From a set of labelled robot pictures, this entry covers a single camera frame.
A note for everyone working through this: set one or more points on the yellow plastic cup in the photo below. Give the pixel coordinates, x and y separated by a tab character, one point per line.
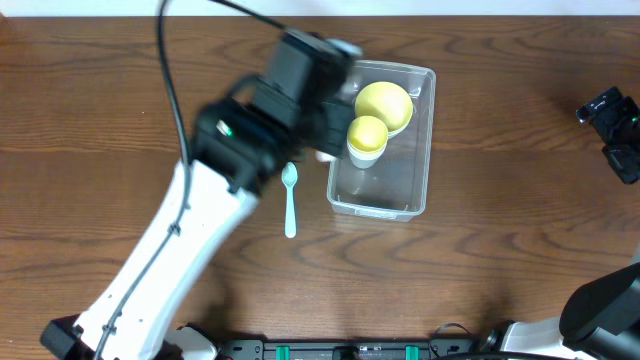
367	134

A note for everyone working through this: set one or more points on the clear plastic container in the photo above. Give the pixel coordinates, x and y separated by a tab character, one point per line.
395	186

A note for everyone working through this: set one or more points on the pink plastic fork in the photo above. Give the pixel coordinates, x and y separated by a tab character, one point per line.
324	157

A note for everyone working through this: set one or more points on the white plastic cup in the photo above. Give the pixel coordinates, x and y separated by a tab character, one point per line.
364	160

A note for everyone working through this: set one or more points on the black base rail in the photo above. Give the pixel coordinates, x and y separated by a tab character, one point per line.
356	349

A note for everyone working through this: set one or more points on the yellow plastic bowl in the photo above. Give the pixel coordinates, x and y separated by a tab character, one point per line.
388	102

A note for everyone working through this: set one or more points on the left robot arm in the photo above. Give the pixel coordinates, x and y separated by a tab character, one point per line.
239	143

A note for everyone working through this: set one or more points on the mint green plastic spoon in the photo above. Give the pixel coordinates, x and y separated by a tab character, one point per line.
289	178

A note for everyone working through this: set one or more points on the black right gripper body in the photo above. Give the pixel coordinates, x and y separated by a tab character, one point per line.
621	128

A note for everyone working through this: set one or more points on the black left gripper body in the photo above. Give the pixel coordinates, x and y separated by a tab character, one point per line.
329	137

